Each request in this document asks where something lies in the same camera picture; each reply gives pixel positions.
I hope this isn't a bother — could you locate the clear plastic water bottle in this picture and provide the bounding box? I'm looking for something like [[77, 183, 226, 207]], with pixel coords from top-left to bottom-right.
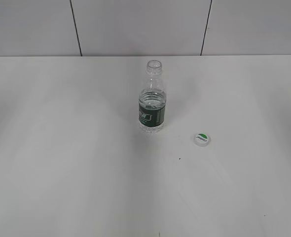
[[139, 60, 167, 133]]

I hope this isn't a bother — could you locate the white green bottle cap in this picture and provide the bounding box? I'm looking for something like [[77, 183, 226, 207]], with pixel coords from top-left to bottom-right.
[[192, 132, 211, 147]]

